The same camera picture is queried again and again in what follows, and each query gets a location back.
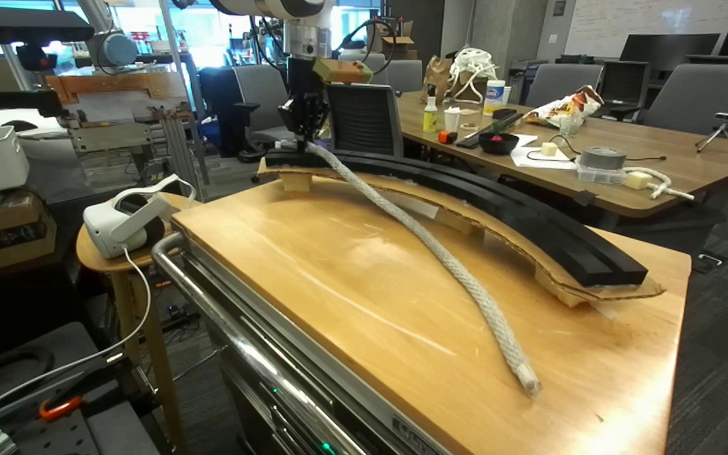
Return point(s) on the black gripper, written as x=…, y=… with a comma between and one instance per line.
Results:
x=305, y=109

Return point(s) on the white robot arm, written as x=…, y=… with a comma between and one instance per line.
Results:
x=300, y=23

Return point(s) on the curved black board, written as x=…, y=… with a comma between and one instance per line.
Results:
x=582, y=255

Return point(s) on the black bowl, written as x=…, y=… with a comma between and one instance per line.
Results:
x=498, y=142

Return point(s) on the white VR headset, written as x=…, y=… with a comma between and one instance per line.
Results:
x=132, y=219

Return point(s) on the round wooden stool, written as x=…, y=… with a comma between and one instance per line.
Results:
x=137, y=318

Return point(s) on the chips snack bag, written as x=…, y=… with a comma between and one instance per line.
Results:
x=573, y=109

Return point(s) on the metal cart body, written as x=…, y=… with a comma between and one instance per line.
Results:
x=313, y=397

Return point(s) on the long wooden office table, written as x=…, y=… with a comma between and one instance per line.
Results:
x=625, y=171

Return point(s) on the brown cardboard sheet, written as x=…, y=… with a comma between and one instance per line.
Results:
x=391, y=196

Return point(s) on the grey office chair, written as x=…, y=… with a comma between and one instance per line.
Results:
x=692, y=100

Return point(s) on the orange green wrist camera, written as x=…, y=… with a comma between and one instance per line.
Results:
x=342, y=71

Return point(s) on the chrome cart handle bar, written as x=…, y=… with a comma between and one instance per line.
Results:
x=315, y=429

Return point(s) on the grey duct tape roll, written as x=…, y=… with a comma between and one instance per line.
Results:
x=601, y=157

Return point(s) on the orange clamp handle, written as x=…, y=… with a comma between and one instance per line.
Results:
x=51, y=413

